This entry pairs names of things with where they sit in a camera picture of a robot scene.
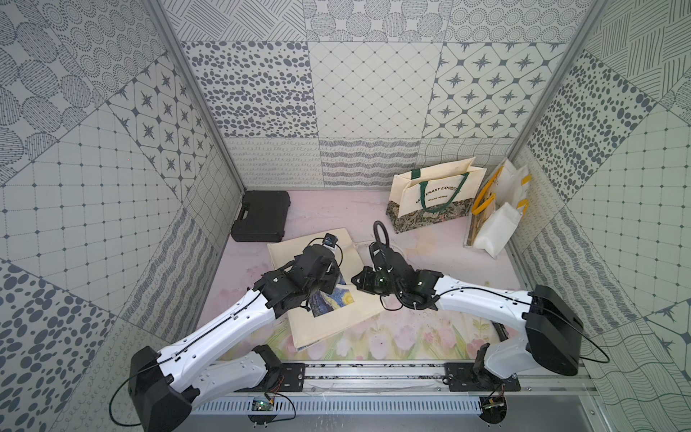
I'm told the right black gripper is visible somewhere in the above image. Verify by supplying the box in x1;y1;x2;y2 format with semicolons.
350;265;402;297

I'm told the starry night canvas tote bag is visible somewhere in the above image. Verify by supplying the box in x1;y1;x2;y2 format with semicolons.
287;228;383;350

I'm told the green handled floral tote bag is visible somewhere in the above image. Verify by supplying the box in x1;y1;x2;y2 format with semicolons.
386;158;487;233

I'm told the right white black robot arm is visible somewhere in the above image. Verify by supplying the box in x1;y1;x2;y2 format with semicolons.
351;242;583;385

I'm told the black tool near right arm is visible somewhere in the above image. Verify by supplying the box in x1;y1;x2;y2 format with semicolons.
492;322;509;342

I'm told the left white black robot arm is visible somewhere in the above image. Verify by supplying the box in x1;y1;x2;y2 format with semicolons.
123;235;343;431

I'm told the black plastic tool case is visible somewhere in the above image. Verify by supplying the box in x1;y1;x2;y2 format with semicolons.
230;191;291;243

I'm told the left small circuit board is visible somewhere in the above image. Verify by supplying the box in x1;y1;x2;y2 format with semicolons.
250;398;275;415

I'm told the small circuit board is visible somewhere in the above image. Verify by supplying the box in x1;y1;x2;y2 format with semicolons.
250;398;275;415
479;396;507;425

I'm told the right small circuit board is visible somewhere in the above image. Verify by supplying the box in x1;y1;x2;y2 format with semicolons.
479;396;507;425

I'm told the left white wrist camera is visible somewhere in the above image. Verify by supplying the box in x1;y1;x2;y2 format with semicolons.
321;233;338;249

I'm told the aluminium rail frame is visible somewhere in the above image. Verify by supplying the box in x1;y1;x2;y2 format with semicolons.
153;358;600;398

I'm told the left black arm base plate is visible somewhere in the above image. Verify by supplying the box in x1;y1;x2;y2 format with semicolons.
237;363;306;392

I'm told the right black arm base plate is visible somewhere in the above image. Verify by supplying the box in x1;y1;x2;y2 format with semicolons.
442;362;521;392

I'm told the yellow handled illustrated tote bag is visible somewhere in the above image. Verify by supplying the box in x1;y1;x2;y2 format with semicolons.
465;159;532;258

